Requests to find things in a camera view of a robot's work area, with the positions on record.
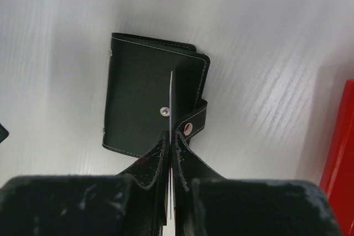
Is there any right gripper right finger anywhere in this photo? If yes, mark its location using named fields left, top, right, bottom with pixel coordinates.
left=171, top=131, right=341, bottom=235

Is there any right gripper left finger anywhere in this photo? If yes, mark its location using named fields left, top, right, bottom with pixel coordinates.
left=1, top=132, right=169, bottom=235

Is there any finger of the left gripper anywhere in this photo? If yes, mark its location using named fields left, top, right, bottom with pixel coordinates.
left=0, top=124, right=9, bottom=143

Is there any white credit card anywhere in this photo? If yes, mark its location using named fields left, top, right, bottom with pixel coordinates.
left=162, top=70, right=174, bottom=235

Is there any black leather card holder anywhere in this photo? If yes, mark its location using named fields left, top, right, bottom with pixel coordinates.
left=102, top=33, right=210, bottom=158

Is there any red plastic card tray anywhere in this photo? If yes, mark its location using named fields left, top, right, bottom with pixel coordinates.
left=320, top=79, right=353, bottom=235

